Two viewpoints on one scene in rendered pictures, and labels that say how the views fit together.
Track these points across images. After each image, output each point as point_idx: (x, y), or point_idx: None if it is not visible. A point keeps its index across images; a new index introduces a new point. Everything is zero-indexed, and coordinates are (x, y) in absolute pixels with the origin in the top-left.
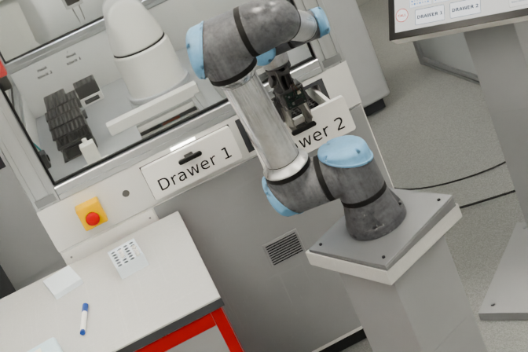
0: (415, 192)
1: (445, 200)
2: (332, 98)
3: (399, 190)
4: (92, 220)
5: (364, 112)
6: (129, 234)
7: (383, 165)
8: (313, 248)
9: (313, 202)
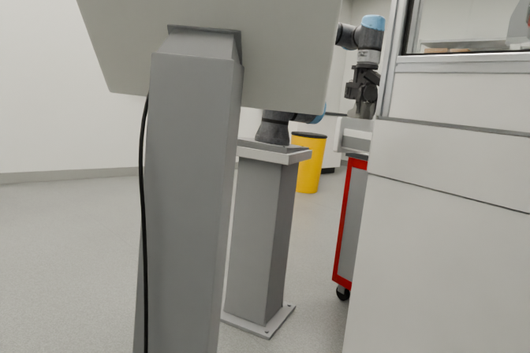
0: (252, 141)
1: None
2: (347, 117)
3: (265, 143)
4: None
5: (366, 186)
6: None
7: (356, 255)
8: (305, 146)
9: None
